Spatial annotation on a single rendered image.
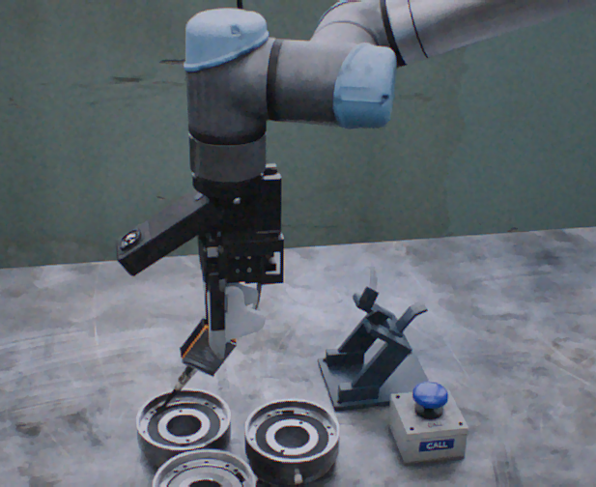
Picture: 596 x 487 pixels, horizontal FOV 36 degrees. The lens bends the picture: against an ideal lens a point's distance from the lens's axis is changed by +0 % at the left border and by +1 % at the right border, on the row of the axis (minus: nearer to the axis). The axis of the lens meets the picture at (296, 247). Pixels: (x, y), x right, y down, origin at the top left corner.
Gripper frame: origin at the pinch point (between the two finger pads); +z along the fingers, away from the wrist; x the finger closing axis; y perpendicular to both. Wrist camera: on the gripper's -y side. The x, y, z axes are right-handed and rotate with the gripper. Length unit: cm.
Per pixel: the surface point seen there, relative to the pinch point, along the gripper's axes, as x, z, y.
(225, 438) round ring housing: -4.6, 10.1, 0.7
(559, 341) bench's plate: 11, 13, 48
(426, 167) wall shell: 155, 54, 79
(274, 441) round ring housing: -5.8, 10.2, 6.0
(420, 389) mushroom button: -5.2, 5.8, 22.5
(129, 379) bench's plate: 11.8, 13.1, -9.4
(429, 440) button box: -8.8, 9.9, 22.7
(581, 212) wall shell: 154, 73, 131
